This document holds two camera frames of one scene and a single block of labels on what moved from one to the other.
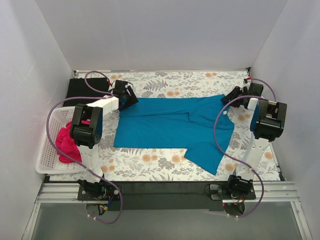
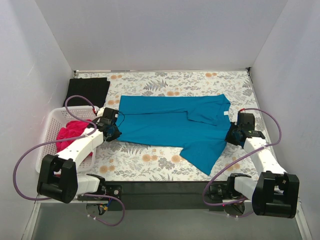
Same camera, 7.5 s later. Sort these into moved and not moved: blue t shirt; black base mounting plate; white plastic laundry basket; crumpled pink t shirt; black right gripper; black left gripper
Moved: black left gripper; black right gripper
Not moved: white plastic laundry basket; black base mounting plate; blue t shirt; crumpled pink t shirt
